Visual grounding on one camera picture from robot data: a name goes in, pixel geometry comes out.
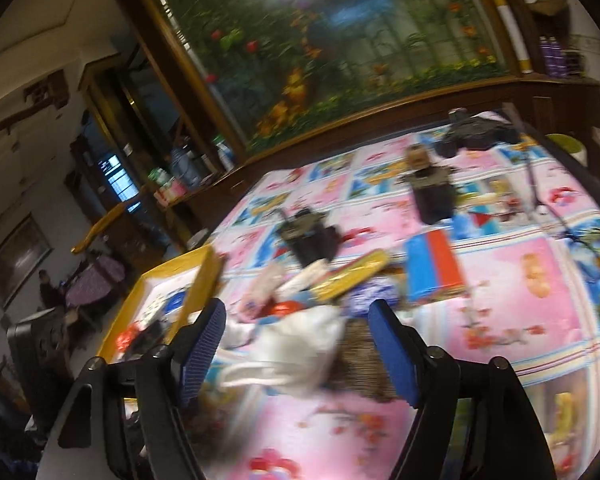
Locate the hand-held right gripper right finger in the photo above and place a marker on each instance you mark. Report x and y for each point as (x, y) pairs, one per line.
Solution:
(392, 357)

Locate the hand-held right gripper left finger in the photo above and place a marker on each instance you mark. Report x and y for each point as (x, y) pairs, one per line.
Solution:
(200, 352)

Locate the blue white patterned bag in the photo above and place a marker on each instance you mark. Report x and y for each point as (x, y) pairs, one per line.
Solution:
(375, 292)

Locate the yellow cardboard box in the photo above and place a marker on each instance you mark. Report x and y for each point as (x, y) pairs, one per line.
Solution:
(202, 280)

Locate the white cloth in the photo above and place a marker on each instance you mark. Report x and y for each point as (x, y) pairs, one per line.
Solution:
(300, 345)

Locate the blue red cloth pack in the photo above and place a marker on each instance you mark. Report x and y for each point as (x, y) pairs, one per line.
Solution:
(435, 265)

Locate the pale red plastic bag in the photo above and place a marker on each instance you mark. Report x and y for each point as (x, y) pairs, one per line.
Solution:
(260, 285)

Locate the red green yellow cloth pack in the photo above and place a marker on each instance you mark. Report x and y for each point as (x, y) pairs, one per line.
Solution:
(352, 272)

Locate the white tissue pack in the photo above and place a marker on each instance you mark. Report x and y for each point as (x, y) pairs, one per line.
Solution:
(305, 276)

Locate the pink printed tablecloth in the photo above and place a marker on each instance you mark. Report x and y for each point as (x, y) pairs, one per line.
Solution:
(505, 280)

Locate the black motor with steel shaft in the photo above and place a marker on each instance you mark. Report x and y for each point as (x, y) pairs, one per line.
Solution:
(310, 242)

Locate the black box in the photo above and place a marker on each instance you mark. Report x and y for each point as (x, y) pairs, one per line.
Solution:
(40, 355)

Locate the black motor with brown coupling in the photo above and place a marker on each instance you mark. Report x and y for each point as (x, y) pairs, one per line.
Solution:
(432, 200)

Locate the pink box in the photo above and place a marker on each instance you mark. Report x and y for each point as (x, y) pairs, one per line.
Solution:
(170, 190)

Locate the blue water kettle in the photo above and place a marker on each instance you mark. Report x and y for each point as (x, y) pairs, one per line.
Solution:
(185, 165)

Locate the white spray bottle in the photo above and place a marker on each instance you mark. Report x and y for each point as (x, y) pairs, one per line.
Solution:
(225, 155)

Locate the black mechanical device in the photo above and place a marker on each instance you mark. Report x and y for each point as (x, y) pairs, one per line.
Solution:
(472, 135)

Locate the green bowl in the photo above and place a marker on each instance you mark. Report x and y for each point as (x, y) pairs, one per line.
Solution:
(567, 144)

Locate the aquarium with artificial plants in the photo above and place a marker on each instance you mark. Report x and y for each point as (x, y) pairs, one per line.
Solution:
(330, 50)

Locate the purple bottle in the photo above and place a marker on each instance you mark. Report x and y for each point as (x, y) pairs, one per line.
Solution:
(560, 57)
(547, 57)

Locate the white rolled poster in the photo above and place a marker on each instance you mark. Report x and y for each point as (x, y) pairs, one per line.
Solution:
(510, 15)

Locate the brown corner shelf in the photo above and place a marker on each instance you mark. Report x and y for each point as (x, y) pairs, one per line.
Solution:
(547, 4)

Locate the framed wall painting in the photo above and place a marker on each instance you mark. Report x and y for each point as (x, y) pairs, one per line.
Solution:
(15, 260)

